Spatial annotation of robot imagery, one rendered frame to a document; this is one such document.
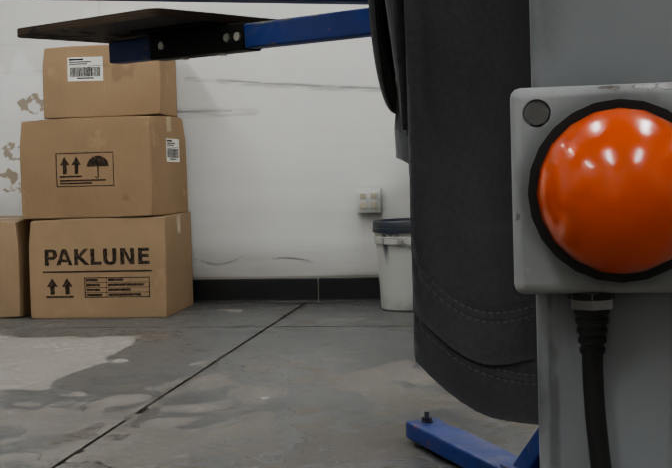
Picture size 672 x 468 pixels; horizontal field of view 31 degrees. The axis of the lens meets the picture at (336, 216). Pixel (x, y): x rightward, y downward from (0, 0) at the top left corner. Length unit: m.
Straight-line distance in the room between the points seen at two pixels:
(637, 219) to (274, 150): 5.11
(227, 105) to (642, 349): 5.13
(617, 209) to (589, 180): 0.01
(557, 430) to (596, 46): 0.10
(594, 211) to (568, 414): 0.07
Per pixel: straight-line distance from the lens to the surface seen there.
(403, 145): 0.68
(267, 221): 5.37
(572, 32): 0.30
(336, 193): 5.30
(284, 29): 2.34
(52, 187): 5.18
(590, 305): 0.29
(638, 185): 0.26
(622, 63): 0.30
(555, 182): 0.27
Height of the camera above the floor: 0.66
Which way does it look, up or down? 3 degrees down
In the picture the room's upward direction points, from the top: 2 degrees counter-clockwise
